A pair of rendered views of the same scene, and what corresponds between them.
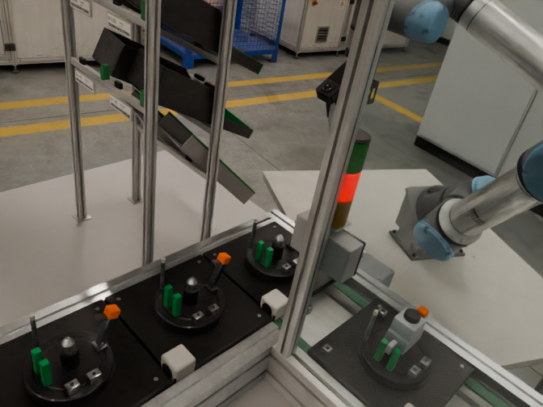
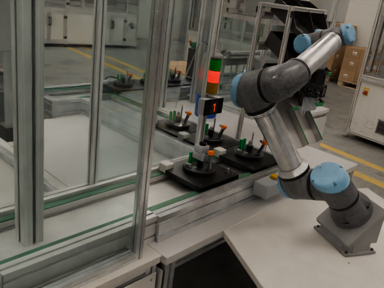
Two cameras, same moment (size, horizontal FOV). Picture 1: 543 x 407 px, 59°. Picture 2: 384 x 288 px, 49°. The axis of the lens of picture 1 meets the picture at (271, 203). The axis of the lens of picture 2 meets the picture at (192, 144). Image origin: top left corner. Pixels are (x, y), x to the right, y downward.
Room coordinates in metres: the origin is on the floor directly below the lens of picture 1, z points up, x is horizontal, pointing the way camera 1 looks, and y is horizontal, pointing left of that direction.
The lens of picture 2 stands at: (0.66, -1.91, 1.67)
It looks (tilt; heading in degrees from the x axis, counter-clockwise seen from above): 20 degrees down; 92
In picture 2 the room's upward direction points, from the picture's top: 8 degrees clockwise
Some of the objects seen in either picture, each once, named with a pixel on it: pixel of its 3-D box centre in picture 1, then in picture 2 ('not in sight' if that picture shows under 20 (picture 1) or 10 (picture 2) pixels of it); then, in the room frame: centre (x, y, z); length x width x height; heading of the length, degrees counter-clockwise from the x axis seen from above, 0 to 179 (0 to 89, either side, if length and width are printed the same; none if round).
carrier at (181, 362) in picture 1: (191, 292); (211, 131); (0.68, 0.12, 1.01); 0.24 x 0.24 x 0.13; 51
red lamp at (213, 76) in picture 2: not in sight; (214, 76); (0.65, -0.10, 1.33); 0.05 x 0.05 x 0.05
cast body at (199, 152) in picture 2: not in sight; (200, 150); (0.64, -0.29, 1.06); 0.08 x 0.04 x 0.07; 141
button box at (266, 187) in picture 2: not in sight; (274, 184); (0.98, -0.23, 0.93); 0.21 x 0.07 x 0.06; 51
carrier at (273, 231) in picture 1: (277, 248); (249, 147); (0.87, -0.03, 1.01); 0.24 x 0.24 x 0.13; 51
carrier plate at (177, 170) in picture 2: not in sight; (199, 172); (0.65, -0.29, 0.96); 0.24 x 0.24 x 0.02; 51
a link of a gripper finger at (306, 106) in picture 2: not in sight; (306, 107); (1.06, -0.15, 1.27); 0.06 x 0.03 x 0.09; 141
